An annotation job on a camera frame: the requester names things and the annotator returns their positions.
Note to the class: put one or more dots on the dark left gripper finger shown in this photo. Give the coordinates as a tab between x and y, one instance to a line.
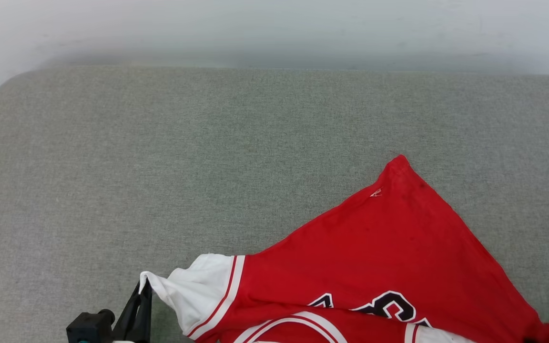
129	319
146	319

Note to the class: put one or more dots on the red and white jersey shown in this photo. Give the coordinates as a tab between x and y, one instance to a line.
389	252

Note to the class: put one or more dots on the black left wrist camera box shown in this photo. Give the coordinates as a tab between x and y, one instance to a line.
88	326

